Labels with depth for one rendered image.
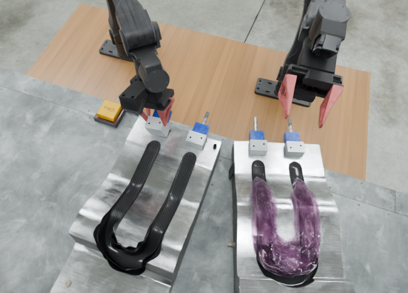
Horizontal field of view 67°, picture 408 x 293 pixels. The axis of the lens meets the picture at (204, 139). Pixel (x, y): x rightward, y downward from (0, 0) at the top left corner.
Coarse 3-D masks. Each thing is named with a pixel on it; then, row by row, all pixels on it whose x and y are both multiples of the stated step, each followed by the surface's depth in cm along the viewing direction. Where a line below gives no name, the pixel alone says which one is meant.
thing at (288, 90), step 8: (288, 80) 57; (280, 88) 61; (288, 88) 56; (296, 88) 61; (304, 88) 61; (280, 96) 61; (288, 96) 56; (296, 96) 62; (304, 96) 61; (312, 96) 61; (288, 104) 56; (288, 112) 56
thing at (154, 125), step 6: (156, 114) 87; (150, 120) 85; (156, 120) 85; (168, 120) 88; (144, 126) 85; (150, 126) 84; (156, 126) 84; (162, 126) 84; (168, 126) 88; (150, 132) 88; (156, 132) 86; (162, 132) 85; (168, 132) 88
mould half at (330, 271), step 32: (288, 160) 90; (320, 160) 90; (288, 192) 83; (320, 192) 83; (288, 224) 77; (320, 256) 76; (256, 288) 68; (288, 288) 69; (320, 288) 69; (352, 288) 69
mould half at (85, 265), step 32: (128, 160) 85; (160, 160) 85; (96, 192) 78; (160, 192) 81; (192, 192) 82; (96, 224) 72; (128, 224) 72; (192, 224) 79; (96, 256) 75; (160, 256) 69; (64, 288) 72; (96, 288) 72; (128, 288) 72; (160, 288) 72
